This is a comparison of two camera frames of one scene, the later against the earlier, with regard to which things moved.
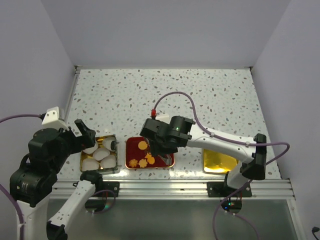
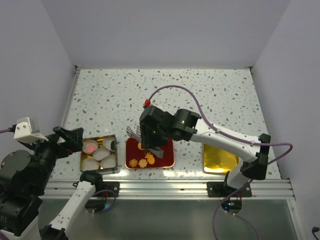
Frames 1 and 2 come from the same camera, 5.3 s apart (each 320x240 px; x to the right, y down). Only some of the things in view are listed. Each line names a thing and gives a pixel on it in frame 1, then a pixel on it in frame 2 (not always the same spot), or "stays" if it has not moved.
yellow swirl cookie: x=133 y=163 stays
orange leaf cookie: x=150 y=159 stays
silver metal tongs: x=167 y=160 -> x=157 y=151
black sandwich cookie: x=113 y=145 stays
